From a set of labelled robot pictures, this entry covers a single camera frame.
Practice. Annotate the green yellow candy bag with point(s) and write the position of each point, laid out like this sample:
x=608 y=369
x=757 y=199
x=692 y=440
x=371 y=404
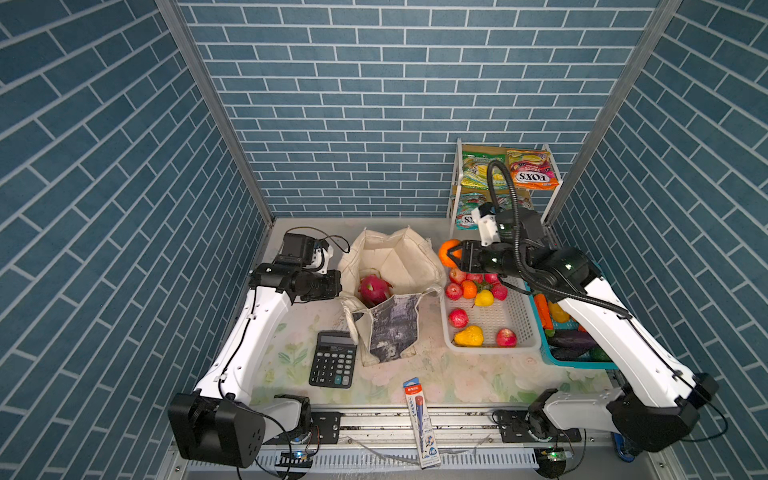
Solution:
x=474 y=168

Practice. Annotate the white wire shelf rack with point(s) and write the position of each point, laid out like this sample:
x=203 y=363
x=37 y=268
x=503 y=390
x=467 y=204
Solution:
x=526 y=198

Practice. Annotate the small orange tangerine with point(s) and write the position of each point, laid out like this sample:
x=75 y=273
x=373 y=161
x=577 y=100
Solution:
x=469 y=289

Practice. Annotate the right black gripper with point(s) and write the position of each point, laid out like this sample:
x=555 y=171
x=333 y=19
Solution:
x=468 y=260

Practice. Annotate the orange Fox's candy bag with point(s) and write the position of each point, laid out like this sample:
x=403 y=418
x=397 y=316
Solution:
x=532 y=169

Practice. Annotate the yellow pear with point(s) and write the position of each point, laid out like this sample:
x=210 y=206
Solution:
x=470 y=337

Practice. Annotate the large orange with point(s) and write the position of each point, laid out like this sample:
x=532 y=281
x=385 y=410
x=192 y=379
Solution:
x=444 y=253

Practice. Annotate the packaged pen blister pack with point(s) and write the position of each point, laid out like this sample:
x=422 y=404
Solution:
x=428 y=454

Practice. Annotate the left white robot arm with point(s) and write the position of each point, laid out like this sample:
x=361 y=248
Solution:
x=215 y=422

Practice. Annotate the beige canvas tote bag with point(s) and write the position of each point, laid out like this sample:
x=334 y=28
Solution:
x=384 y=277

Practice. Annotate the purple eggplant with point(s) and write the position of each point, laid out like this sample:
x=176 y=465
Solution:
x=571 y=339

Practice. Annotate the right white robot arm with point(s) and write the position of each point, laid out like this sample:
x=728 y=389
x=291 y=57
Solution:
x=660 y=401

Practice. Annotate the blue utility knife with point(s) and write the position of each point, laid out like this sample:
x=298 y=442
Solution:
x=623 y=448

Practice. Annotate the yellow lemon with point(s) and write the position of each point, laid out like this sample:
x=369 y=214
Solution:
x=484 y=298

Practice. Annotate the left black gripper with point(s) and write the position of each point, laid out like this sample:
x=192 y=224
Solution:
x=334 y=285

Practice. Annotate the pink dragon fruit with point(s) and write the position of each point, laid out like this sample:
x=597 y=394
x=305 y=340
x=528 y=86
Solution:
x=374 y=290

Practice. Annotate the black desk calculator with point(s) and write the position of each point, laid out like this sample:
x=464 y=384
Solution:
x=334 y=360

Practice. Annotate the white plastic fruit basket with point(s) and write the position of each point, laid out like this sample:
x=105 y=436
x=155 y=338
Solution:
x=515 y=313

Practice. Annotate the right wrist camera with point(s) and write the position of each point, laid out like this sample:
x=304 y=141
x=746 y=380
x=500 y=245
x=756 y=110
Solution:
x=484 y=219

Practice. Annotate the green Fox's candy bag left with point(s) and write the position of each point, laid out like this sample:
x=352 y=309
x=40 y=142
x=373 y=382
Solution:
x=467 y=203

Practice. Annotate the teal plastic vegetable basket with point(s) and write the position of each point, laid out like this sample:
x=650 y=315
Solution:
x=595 y=358

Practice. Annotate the orange carrot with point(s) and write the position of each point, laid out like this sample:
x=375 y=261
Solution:
x=543 y=310

